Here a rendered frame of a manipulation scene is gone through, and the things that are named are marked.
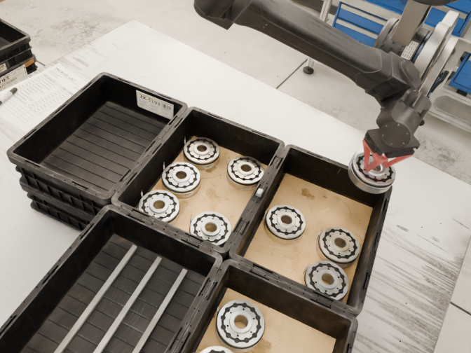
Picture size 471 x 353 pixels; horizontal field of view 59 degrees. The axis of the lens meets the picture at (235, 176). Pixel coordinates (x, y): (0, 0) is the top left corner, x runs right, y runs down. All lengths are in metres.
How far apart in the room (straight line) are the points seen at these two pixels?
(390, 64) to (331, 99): 2.10
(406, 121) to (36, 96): 1.27
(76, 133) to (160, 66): 0.59
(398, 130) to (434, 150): 2.06
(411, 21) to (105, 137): 0.88
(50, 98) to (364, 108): 2.02
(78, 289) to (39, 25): 2.69
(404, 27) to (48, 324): 1.07
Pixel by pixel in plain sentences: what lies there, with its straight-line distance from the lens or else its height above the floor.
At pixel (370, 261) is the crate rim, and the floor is 0.93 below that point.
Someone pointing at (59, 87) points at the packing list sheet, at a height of 0.70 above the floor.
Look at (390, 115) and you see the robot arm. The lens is 0.81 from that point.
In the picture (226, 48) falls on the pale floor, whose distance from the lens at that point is 3.21.
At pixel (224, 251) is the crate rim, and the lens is 0.92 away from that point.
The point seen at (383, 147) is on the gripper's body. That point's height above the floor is 1.14.
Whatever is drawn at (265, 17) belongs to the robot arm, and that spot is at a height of 1.39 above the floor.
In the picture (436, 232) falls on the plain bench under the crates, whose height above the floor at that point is 0.70.
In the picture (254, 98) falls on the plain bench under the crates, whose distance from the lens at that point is 1.65.
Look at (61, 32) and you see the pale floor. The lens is 3.38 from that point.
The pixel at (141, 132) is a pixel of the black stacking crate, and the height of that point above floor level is 0.83.
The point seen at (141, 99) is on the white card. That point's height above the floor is 0.89.
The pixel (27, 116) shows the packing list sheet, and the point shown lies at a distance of 1.60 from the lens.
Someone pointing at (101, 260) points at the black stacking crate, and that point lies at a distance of 1.03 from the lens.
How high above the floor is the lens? 1.72
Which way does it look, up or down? 49 degrees down
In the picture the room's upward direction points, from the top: 10 degrees clockwise
